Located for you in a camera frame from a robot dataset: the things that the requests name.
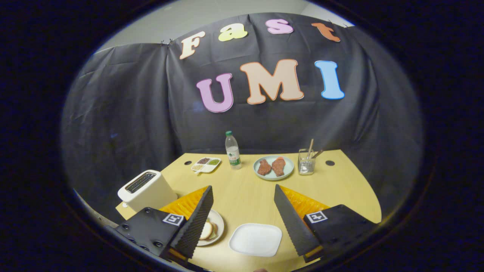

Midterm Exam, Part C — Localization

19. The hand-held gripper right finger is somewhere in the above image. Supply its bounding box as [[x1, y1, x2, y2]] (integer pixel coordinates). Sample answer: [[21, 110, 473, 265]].
[[274, 184, 379, 263]]

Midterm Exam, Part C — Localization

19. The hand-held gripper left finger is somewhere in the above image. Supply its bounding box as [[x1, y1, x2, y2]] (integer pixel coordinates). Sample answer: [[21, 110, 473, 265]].
[[113, 185, 214, 263]]

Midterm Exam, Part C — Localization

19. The beige round plate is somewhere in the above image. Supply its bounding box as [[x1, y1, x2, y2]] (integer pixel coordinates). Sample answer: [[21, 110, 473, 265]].
[[197, 209, 225, 247]]

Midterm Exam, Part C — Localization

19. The white square plate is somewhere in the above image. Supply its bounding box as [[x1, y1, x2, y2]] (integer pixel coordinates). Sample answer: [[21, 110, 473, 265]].
[[229, 223, 283, 257]]

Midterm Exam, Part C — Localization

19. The white toaster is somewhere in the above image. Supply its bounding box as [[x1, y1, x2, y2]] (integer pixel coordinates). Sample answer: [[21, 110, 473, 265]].
[[118, 170, 178, 212]]

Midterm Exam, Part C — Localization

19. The light blue round plate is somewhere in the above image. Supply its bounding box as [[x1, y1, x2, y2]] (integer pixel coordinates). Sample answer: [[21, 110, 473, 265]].
[[253, 155, 295, 181]]

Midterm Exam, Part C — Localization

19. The white divided condiment tray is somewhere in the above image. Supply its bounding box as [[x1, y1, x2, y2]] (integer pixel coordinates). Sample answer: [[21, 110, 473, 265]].
[[191, 157, 222, 174]]

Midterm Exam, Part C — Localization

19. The clear glass utensil holder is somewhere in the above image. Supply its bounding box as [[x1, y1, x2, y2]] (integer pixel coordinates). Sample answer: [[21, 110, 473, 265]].
[[298, 148, 316, 176]]

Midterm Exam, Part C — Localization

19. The clear plastic water bottle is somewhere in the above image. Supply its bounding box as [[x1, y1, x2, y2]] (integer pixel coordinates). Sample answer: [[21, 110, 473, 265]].
[[225, 131, 242, 170]]

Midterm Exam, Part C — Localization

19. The black backdrop cloth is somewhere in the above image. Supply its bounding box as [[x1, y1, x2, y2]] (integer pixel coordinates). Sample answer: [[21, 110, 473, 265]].
[[60, 12, 424, 223]]

